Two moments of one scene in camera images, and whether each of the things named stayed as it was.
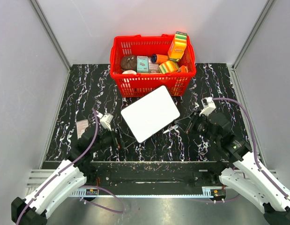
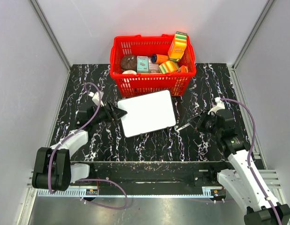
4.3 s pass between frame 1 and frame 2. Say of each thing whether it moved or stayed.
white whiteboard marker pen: moved
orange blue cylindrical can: stayed
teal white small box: stayed
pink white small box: stayed
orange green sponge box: stayed
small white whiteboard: moved
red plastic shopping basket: stayed
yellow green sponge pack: stayed
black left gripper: moved
